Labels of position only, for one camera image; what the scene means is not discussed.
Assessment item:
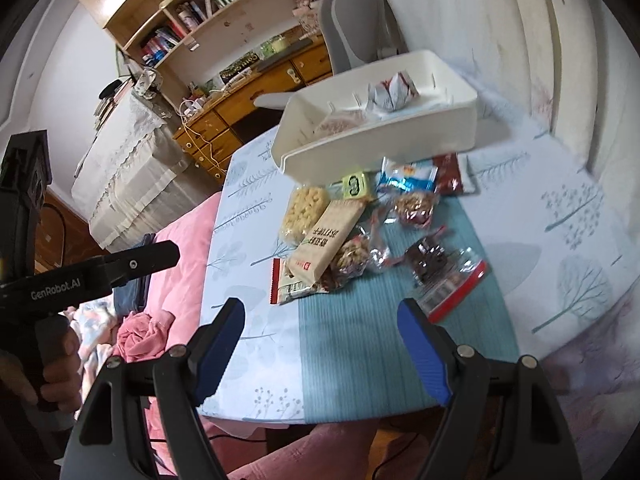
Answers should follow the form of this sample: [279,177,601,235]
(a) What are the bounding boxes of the teal striped placemat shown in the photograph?
[297,195,521,423]

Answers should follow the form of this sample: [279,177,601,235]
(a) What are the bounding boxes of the blue white snack packet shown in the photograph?
[376,157,437,198]

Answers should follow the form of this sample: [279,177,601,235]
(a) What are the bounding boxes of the lace cloth covered cabinet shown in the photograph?
[70,92,193,251]

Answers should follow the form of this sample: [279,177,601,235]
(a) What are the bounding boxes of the dark red snack packet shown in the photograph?
[431,152,480,196]

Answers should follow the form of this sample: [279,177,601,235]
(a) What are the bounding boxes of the clear puffed snack bag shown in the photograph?
[277,185,333,247]

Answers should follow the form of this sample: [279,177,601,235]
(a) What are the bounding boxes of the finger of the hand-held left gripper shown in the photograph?
[101,240,181,289]

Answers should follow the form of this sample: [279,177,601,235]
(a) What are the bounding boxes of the red white snack packet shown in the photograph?
[367,71,420,113]
[270,258,326,306]

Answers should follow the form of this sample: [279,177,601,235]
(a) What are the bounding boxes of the dark blue clothes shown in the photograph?
[112,234,157,313]

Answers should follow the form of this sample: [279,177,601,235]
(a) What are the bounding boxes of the crumpled pink cloth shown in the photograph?
[116,311,176,363]

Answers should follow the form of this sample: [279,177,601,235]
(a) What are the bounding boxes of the chocolate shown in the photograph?
[402,237,488,323]

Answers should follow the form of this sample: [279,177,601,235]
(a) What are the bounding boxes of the beige cracker packet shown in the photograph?
[285,199,368,293]

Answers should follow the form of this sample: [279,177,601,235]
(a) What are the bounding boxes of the grey office chair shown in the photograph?
[255,0,408,111]

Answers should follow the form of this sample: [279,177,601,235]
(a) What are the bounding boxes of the green yellow snack packet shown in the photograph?
[327,171,376,203]

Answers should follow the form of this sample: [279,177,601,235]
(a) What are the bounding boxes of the white plastic bin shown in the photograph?
[271,49,479,184]

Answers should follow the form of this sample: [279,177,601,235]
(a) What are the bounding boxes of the clear nut packet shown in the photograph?
[322,232,375,292]
[385,191,441,231]

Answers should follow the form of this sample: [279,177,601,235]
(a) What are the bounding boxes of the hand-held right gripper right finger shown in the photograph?
[396,297,583,480]

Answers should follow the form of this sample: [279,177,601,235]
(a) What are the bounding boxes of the wooden desk with drawers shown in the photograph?
[172,42,336,186]

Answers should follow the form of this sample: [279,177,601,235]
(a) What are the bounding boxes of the brown wooden door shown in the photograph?
[35,192,103,273]

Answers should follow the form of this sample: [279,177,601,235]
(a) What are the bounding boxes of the pink blanket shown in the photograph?
[112,192,223,361]

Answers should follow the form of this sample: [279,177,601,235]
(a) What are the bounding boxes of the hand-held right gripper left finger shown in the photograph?
[60,297,246,480]

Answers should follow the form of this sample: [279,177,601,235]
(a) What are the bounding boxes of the doll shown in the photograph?
[290,0,322,36]

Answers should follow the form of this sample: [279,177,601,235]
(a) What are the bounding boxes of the person's left hand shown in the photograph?
[0,330,84,413]

